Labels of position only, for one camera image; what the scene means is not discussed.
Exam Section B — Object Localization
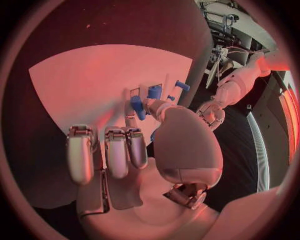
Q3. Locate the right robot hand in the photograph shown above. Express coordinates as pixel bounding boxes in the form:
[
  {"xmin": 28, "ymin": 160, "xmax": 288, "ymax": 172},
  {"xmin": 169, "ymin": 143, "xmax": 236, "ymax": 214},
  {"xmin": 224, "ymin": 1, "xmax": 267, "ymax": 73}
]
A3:
[{"xmin": 65, "ymin": 97, "xmax": 225, "ymax": 240}]

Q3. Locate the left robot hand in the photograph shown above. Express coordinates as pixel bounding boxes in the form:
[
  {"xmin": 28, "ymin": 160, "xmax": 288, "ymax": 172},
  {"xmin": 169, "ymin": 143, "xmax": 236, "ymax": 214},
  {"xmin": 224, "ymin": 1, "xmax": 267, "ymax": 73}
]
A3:
[{"xmin": 195, "ymin": 101, "xmax": 227, "ymax": 131}]

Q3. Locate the blue block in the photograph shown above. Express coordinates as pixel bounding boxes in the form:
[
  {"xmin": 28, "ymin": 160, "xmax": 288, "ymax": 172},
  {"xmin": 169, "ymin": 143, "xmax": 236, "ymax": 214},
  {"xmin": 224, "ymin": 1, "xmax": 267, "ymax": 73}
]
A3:
[{"xmin": 146, "ymin": 84, "xmax": 164, "ymax": 100}]

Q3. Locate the white task board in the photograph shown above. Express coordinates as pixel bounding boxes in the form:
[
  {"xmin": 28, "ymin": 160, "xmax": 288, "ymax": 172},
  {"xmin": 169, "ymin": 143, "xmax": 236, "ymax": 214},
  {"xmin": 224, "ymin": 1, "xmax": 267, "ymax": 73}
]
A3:
[{"xmin": 28, "ymin": 43, "xmax": 194, "ymax": 209}]

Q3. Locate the blue cylinder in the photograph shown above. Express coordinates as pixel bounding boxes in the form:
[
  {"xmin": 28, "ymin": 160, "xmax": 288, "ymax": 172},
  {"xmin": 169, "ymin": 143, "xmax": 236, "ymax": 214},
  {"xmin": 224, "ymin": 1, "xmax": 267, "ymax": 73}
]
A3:
[{"xmin": 173, "ymin": 79, "xmax": 192, "ymax": 92}]

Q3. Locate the glowing light bar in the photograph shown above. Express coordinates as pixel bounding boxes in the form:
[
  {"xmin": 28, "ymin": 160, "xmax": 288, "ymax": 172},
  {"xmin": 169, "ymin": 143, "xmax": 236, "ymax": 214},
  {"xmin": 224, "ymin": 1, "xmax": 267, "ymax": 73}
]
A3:
[{"xmin": 278, "ymin": 89, "xmax": 299, "ymax": 164}]

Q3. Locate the metal equipment rack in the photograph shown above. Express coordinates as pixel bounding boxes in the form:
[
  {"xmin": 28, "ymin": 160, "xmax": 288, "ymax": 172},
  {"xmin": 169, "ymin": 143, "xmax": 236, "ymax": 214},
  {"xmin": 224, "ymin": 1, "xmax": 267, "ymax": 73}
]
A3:
[{"xmin": 195, "ymin": 0, "xmax": 278, "ymax": 89}]

